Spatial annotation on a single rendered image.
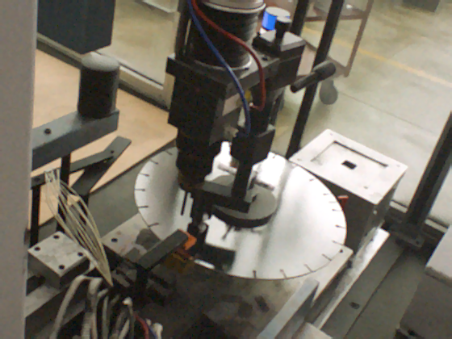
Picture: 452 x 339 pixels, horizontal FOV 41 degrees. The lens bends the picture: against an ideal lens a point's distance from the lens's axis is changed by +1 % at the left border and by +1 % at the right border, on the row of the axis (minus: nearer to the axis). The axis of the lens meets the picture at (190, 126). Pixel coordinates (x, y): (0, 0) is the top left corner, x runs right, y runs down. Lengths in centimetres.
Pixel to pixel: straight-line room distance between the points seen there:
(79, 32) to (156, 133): 79
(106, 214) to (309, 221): 42
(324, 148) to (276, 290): 39
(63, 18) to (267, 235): 43
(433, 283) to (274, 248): 30
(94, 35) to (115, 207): 59
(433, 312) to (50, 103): 96
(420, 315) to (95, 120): 62
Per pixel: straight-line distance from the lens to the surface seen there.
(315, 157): 121
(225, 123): 68
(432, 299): 108
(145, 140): 141
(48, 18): 70
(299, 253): 88
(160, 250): 78
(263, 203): 93
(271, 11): 111
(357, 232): 118
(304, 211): 96
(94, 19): 67
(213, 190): 84
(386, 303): 118
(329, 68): 77
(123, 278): 84
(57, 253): 89
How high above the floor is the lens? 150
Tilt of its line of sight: 30 degrees down
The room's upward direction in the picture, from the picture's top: 11 degrees clockwise
